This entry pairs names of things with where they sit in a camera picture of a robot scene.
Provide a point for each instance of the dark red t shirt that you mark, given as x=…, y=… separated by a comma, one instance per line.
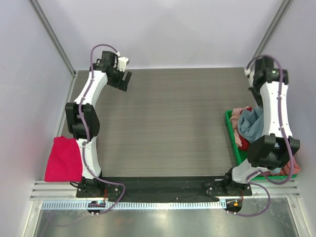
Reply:
x=243, y=145

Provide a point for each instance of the green plastic tray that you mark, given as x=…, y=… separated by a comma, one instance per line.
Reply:
x=231, y=119

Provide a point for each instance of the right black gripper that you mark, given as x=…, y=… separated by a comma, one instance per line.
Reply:
x=253, y=92

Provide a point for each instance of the left aluminium frame post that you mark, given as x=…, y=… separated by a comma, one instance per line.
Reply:
x=52, y=35

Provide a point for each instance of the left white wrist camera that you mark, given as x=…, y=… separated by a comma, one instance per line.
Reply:
x=122, y=64

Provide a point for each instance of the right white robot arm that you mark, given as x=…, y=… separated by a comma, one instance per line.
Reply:
x=274, y=82

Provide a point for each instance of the aluminium frame post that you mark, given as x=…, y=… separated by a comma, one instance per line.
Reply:
x=280, y=13
x=52, y=35

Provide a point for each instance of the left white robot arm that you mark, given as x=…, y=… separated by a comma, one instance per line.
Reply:
x=83, y=122

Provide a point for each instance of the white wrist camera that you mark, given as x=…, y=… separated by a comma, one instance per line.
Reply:
x=247, y=72
x=122, y=64

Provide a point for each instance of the salmon pink t shirt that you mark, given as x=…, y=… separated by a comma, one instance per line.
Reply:
x=267, y=152

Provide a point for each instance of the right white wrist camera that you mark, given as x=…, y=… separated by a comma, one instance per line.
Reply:
x=247, y=72

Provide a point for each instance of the blue-grey t shirt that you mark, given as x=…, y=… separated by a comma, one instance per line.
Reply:
x=251, y=123

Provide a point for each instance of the right aluminium frame post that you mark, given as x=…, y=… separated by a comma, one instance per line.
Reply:
x=280, y=13

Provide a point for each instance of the white slotted cable duct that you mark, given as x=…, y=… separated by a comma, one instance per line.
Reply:
x=99, y=205

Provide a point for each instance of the folded magenta t shirt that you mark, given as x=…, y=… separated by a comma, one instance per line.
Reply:
x=64, y=162

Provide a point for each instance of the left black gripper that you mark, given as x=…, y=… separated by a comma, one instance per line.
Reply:
x=122, y=85

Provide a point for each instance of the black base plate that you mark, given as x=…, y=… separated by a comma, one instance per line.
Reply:
x=182, y=189

